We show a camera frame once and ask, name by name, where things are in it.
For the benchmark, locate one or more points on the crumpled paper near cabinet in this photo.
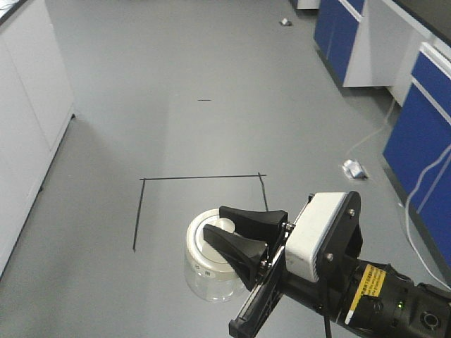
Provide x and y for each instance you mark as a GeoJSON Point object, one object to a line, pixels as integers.
{"type": "Point", "coordinates": [354, 170]}

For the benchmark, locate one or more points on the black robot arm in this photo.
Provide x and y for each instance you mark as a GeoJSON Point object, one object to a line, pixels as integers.
{"type": "Point", "coordinates": [386, 303]}

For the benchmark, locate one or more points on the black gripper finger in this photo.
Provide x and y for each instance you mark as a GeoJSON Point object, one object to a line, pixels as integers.
{"type": "Point", "coordinates": [257, 225]}
{"type": "Point", "coordinates": [242, 254]}

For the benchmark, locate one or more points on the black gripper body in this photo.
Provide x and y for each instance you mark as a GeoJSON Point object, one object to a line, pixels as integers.
{"type": "Point", "coordinates": [337, 261]}

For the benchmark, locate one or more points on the blue lab cabinets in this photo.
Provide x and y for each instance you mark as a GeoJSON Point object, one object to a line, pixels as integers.
{"type": "Point", "coordinates": [381, 44]}

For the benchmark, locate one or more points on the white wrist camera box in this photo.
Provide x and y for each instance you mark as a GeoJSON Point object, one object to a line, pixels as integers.
{"type": "Point", "coordinates": [311, 227]}

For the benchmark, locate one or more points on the glass jar with white lid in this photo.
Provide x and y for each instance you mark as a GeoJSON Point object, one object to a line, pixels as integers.
{"type": "Point", "coordinates": [207, 273]}

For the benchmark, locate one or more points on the crumpled paper far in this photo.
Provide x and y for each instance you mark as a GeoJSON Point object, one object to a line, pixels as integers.
{"type": "Point", "coordinates": [285, 22]}

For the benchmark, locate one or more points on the white cabinet at left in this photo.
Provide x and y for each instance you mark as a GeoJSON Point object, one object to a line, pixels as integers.
{"type": "Point", "coordinates": [37, 104]}

